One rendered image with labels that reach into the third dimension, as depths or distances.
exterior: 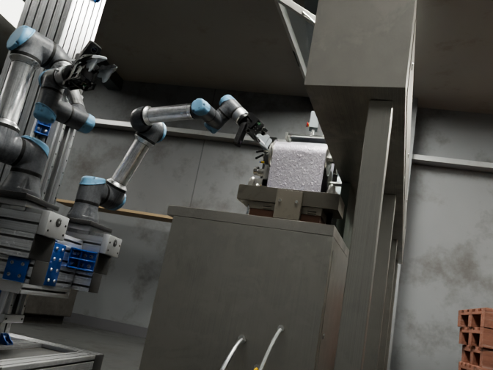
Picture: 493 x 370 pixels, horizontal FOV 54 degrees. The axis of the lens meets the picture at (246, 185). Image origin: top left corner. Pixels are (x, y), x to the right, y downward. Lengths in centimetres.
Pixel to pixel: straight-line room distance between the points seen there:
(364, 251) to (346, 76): 44
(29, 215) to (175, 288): 60
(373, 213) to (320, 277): 56
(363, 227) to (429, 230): 477
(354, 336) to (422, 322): 467
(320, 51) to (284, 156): 88
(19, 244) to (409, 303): 462
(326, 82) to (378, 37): 17
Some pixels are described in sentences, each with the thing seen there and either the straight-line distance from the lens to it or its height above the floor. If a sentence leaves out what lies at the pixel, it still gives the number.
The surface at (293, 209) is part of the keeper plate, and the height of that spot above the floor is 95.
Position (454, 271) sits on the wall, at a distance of 595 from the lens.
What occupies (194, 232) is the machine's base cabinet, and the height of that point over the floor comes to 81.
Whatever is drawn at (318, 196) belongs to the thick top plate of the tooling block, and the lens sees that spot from 184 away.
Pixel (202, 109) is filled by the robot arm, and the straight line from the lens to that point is 222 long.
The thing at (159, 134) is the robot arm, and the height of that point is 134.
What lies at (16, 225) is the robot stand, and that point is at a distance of 197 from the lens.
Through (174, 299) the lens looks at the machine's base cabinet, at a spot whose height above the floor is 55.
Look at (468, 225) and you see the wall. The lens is 607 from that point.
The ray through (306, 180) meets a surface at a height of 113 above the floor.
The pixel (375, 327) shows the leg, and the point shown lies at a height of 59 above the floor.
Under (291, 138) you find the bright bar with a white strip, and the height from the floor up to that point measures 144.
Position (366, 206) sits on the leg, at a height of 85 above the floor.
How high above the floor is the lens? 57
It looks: 14 degrees up
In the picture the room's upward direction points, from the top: 11 degrees clockwise
